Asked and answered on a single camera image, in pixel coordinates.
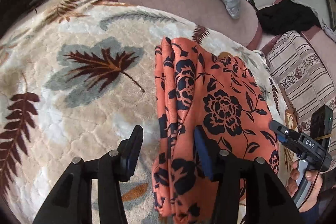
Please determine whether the orange black floral garment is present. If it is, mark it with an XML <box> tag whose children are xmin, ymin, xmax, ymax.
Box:
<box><xmin>152</xmin><ymin>38</ymin><xmax>279</xmax><ymax>223</ymax></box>

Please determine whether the right hand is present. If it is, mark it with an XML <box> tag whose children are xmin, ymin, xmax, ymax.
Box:
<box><xmin>286</xmin><ymin>160</ymin><xmax>324</xmax><ymax>213</ymax></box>

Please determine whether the striped floral pillow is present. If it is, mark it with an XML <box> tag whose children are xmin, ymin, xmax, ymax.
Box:
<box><xmin>266</xmin><ymin>31</ymin><xmax>336</xmax><ymax>156</ymax></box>

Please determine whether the cream leaf-pattern plush blanket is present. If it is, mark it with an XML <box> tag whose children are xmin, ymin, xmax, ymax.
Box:
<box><xmin>0</xmin><ymin>0</ymin><xmax>300</xmax><ymax>224</ymax></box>

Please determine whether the black garment on bed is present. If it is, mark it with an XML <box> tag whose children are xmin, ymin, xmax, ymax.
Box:
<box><xmin>248</xmin><ymin>0</ymin><xmax>321</xmax><ymax>35</ymax></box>

